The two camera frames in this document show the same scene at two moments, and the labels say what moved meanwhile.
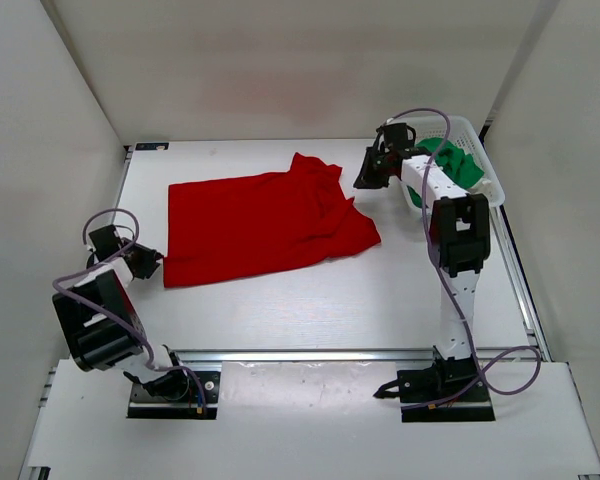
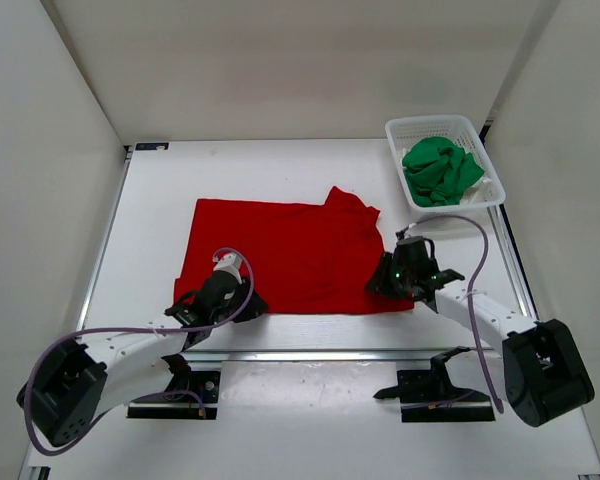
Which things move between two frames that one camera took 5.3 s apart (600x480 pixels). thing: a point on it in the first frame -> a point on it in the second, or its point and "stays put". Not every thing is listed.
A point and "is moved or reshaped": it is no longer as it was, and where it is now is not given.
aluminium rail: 370,355 stays put
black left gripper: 149,257 -> 255,307
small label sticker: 155,146 stays put
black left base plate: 201,400 stays put
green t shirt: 461,168 stays put
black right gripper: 368,179 -> 380,281
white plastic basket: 461,136 stays put
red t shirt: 231,226 is moved or reshaped
